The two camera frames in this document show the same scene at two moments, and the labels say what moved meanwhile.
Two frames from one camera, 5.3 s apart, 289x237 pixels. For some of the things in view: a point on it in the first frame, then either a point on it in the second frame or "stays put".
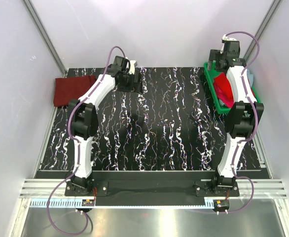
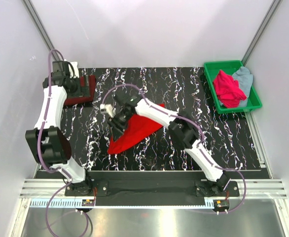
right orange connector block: (221, 203) stays put
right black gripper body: (217, 56) -> (121, 120)
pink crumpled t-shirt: (224, 90) stays put
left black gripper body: (128, 84) -> (77, 91)
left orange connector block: (88, 202) stays put
